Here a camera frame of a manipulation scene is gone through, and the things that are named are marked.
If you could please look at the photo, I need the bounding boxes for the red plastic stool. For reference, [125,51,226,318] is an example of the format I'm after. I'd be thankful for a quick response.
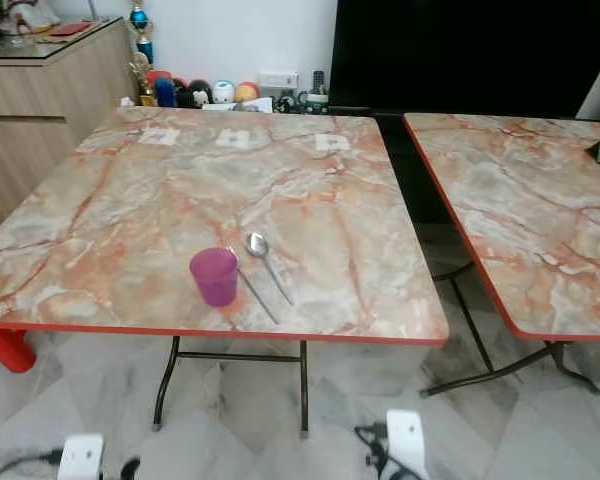
[0,224,39,374]

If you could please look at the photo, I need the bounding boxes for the purple plastic cup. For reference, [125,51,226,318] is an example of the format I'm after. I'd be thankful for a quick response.
[189,247,240,308]

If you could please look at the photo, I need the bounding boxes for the slim silver cutlery piece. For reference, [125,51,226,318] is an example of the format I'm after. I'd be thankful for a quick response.
[229,247,281,326]

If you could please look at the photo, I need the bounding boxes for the silver metal spoon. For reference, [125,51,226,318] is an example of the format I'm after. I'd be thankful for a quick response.
[245,231,296,307]

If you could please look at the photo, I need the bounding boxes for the large marble pattern folding table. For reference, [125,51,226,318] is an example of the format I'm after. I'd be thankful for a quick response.
[0,105,450,440]

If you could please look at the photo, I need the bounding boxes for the white square table sticker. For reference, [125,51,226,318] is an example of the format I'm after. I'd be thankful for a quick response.
[139,127,180,148]
[214,130,253,151]
[313,133,353,154]

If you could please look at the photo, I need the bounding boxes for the light wooden cabinet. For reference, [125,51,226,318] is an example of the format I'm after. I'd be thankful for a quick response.
[0,17,142,230]

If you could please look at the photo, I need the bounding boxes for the blue jar red lid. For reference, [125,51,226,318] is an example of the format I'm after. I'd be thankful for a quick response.
[148,69,178,109]

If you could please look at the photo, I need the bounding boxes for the black toy figurine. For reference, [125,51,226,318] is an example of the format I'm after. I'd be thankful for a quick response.
[180,80,211,109]

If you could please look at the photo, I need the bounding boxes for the small gold trophy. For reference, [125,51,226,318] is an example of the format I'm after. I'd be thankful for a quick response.
[129,52,157,107]

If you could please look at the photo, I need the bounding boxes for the white round toy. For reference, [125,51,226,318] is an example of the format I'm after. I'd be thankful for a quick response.
[211,80,236,105]

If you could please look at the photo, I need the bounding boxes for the orange round toy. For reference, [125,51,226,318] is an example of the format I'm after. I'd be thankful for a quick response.
[235,81,261,104]

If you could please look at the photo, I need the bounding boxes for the black remote in holder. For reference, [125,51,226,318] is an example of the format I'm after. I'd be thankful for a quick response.
[305,70,332,113]

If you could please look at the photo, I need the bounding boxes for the flat red book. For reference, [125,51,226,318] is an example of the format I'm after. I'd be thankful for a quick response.
[52,21,97,39]

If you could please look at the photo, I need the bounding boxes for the blue and gold trophy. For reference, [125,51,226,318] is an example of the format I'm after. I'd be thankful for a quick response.
[127,0,154,64]

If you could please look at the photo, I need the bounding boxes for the ornament figurine cluster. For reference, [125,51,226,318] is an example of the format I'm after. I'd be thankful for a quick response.
[0,0,63,47]

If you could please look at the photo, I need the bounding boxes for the marble pattern table red edge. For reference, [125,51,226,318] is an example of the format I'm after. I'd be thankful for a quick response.
[402,112,600,397]

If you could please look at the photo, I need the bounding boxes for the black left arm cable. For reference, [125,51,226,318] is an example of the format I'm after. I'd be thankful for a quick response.
[0,450,63,480]

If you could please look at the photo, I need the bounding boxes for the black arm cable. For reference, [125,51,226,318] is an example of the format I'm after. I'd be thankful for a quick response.
[353,422,403,480]
[0,450,63,480]

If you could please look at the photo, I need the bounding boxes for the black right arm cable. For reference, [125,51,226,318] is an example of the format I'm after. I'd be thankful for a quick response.
[353,422,403,480]

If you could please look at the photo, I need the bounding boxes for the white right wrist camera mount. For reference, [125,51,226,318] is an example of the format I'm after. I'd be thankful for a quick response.
[384,409,430,480]

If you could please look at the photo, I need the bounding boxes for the white wall socket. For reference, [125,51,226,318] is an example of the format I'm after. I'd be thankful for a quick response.
[258,70,300,92]

